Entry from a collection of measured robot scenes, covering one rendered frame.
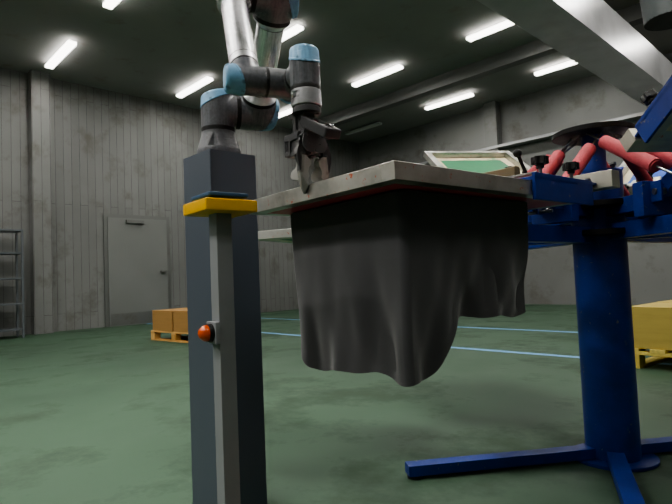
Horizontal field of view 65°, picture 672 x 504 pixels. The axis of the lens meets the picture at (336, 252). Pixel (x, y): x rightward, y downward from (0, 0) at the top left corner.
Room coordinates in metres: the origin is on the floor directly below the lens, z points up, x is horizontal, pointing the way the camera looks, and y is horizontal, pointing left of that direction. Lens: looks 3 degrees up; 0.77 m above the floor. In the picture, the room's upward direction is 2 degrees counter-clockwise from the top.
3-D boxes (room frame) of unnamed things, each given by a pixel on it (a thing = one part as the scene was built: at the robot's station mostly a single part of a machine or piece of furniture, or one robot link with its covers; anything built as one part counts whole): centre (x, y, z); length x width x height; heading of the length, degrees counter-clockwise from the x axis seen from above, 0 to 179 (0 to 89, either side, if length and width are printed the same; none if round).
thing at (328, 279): (1.32, -0.02, 0.74); 0.45 x 0.03 x 0.43; 38
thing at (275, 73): (1.37, 0.11, 1.28); 0.11 x 0.11 x 0.08; 20
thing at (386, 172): (1.50, -0.25, 0.97); 0.79 x 0.58 x 0.04; 128
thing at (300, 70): (1.28, 0.06, 1.28); 0.09 x 0.08 x 0.11; 20
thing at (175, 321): (7.32, 1.96, 0.21); 1.18 x 0.85 x 0.41; 44
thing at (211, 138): (1.82, 0.39, 1.25); 0.15 x 0.15 x 0.10
